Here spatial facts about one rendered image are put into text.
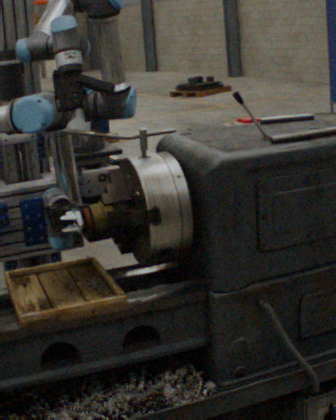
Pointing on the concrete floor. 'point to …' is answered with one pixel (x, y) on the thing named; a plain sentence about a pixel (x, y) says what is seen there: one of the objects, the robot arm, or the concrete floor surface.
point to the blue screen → (331, 35)
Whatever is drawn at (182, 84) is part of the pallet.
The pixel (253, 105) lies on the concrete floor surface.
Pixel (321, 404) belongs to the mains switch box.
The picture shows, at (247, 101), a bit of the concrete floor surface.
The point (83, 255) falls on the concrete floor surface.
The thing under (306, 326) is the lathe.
